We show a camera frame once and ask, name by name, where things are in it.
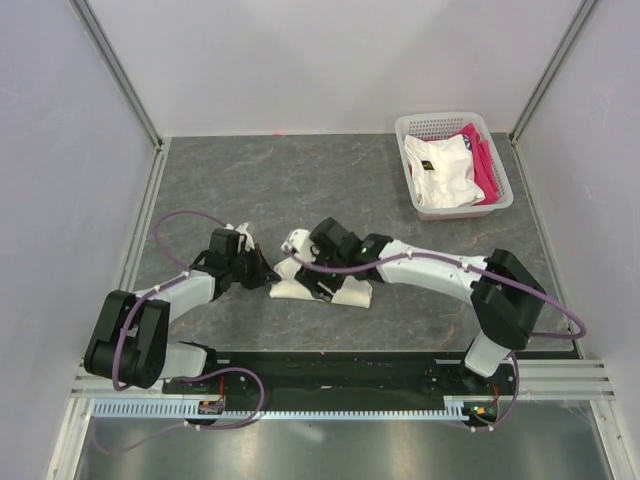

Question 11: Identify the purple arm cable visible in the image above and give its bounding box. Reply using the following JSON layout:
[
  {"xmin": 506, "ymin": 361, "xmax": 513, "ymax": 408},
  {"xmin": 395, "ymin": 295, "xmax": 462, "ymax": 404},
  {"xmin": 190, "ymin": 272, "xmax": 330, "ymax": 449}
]
[
  {"xmin": 287, "ymin": 249, "xmax": 587, "ymax": 434},
  {"xmin": 92, "ymin": 209, "xmax": 266, "ymax": 454}
]

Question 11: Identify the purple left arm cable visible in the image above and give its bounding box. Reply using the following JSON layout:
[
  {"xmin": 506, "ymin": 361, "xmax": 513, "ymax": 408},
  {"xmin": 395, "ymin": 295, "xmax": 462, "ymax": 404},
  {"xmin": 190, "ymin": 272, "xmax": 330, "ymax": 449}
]
[{"xmin": 92, "ymin": 209, "xmax": 266, "ymax": 454}]

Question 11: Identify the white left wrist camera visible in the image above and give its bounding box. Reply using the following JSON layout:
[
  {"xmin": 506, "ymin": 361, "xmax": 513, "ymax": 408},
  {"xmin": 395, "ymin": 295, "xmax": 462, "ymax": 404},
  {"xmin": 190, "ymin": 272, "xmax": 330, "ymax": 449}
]
[{"xmin": 225, "ymin": 222, "xmax": 255, "ymax": 252}]

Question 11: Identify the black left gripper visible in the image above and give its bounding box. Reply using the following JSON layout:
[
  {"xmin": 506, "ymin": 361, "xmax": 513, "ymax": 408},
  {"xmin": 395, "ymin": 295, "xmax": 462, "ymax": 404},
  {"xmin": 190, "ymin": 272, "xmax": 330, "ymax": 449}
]
[{"xmin": 227, "ymin": 243, "xmax": 280, "ymax": 290}]

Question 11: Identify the left aluminium frame post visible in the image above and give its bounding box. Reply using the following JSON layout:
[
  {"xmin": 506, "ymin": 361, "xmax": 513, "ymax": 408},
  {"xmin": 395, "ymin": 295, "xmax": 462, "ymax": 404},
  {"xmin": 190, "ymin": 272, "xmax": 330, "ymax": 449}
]
[{"xmin": 69, "ymin": 0, "xmax": 163, "ymax": 151}]

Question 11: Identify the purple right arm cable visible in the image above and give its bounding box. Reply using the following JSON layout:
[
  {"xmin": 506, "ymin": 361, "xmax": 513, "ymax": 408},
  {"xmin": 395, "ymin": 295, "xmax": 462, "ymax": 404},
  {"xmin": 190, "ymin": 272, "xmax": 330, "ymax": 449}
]
[{"xmin": 287, "ymin": 249, "xmax": 587, "ymax": 434}]

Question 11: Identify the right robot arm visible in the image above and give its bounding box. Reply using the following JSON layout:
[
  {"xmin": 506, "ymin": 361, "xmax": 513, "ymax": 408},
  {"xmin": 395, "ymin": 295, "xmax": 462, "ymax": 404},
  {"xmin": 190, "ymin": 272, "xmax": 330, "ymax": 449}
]
[{"xmin": 282, "ymin": 218, "xmax": 544, "ymax": 394}]

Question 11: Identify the aluminium frame post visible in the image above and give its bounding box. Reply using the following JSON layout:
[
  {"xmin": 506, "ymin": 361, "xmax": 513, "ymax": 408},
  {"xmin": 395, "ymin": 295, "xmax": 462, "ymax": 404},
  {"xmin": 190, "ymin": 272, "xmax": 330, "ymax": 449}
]
[
  {"xmin": 509, "ymin": 0, "xmax": 600, "ymax": 146},
  {"xmin": 69, "ymin": 0, "xmax": 163, "ymax": 151}
]

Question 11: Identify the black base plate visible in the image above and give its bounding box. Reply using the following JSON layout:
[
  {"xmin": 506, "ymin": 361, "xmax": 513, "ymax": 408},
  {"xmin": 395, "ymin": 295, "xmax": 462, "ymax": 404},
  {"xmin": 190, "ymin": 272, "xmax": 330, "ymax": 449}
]
[{"xmin": 162, "ymin": 351, "xmax": 516, "ymax": 411}]

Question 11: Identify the white folded cloth in basket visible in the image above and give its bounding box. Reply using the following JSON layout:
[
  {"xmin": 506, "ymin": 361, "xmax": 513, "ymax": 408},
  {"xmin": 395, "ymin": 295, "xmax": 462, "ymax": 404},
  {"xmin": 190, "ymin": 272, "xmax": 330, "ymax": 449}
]
[{"xmin": 404, "ymin": 134, "xmax": 486, "ymax": 209}]

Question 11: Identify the white plastic basket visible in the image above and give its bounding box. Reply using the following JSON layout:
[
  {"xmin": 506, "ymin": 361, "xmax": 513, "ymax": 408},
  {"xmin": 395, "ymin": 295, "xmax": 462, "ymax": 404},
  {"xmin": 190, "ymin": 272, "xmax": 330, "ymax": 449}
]
[{"xmin": 395, "ymin": 111, "xmax": 513, "ymax": 221}]

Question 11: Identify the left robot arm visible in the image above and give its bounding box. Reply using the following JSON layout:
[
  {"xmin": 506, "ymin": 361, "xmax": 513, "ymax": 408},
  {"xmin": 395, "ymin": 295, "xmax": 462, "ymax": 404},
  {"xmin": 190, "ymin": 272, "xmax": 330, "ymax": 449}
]
[{"xmin": 83, "ymin": 223, "xmax": 281, "ymax": 393}]

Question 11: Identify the pink cloth in basket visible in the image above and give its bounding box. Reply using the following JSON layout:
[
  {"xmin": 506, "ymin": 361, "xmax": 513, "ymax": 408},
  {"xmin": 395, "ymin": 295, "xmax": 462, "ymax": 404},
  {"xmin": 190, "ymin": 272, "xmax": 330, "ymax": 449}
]
[{"xmin": 424, "ymin": 123, "xmax": 503, "ymax": 205}]

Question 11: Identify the light blue cable duct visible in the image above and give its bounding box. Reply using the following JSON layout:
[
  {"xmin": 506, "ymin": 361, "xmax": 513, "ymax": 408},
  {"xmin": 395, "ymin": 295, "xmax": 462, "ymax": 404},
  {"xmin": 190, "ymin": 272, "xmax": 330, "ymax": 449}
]
[{"xmin": 92, "ymin": 398, "xmax": 469, "ymax": 422}]

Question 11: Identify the right aluminium frame post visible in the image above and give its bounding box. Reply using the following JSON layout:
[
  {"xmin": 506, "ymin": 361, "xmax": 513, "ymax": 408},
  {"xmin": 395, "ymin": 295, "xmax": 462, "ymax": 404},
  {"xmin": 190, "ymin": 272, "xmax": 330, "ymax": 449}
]
[{"xmin": 509, "ymin": 0, "xmax": 600, "ymax": 146}]

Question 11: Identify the cream cloth napkin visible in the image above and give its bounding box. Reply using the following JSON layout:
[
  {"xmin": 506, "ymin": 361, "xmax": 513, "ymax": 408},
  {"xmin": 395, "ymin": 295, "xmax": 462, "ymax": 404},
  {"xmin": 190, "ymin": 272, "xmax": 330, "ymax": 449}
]
[{"xmin": 269, "ymin": 259, "xmax": 373, "ymax": 309}]

